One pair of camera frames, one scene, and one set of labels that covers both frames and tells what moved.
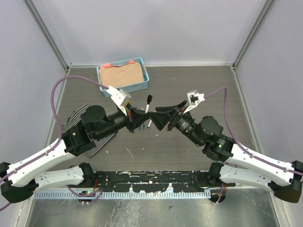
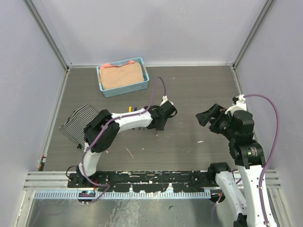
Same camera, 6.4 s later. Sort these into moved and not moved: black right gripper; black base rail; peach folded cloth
Moved: black right gripper
Not moved: peach folded cloth; black base rail
